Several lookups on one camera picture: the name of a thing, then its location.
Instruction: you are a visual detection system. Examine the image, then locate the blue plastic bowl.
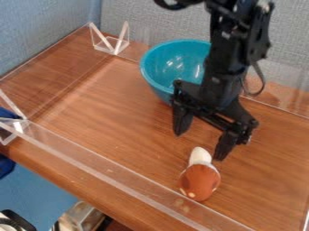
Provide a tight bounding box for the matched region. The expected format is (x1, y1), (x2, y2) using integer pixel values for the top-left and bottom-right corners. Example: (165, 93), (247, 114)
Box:
(140, 39), (211, 105)

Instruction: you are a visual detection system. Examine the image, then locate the metal object under table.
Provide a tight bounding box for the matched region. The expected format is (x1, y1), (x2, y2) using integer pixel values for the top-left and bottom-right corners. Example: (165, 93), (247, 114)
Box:
(49, 201), (106, 231)

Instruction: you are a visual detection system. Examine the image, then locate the blue cloth object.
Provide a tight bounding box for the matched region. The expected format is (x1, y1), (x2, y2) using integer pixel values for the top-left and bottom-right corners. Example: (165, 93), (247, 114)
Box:
(0, 106), (20, 180)

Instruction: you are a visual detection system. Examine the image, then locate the clear acrylic corner bracket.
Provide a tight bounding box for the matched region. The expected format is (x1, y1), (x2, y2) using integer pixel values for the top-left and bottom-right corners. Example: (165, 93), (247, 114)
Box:
(88, 22), (130, 56)

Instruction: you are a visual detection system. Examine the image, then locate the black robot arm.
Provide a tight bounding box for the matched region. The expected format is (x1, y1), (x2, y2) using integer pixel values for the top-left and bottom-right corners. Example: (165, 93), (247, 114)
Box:
(154, 0), (276, 161)

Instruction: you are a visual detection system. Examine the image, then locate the black cable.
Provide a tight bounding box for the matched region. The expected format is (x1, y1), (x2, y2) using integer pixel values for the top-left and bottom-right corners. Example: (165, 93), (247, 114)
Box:
(241, 61), (268, 97)

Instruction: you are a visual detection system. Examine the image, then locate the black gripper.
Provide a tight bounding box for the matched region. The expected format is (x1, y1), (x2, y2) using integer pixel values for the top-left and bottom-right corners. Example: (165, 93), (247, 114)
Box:
(170, 70), (258, 162)

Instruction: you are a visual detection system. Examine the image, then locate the clear acrylic front barrier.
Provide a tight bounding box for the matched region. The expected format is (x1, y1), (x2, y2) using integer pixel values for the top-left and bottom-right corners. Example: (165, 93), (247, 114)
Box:
(5, 120), (253, 231)

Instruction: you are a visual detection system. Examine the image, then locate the clear acrylic barrier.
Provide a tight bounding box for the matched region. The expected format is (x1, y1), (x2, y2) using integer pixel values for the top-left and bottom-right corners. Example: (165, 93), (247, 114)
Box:
(5, 120), (253, 231)
(123, 25), (309, 117)

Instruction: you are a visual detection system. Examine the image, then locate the clear acrylic left bracket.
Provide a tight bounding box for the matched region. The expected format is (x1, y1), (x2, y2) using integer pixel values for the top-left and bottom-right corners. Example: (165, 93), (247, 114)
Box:
(0, 89), (28, 145)

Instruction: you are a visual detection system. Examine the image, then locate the black white object bottom-left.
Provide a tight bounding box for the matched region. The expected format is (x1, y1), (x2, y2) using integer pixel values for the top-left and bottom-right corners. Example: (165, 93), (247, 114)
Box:
(0, 209), (37, 231)

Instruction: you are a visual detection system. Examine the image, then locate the brown white toy mushroom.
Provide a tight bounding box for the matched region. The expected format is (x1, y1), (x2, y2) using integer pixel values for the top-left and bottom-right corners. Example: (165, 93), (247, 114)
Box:
(179, 147), (221, 201)

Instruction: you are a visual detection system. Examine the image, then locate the clear acrylic back barrier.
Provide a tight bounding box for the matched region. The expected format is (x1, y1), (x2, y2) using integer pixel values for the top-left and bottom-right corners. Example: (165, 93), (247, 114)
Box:
(123, 25), (309, 117)

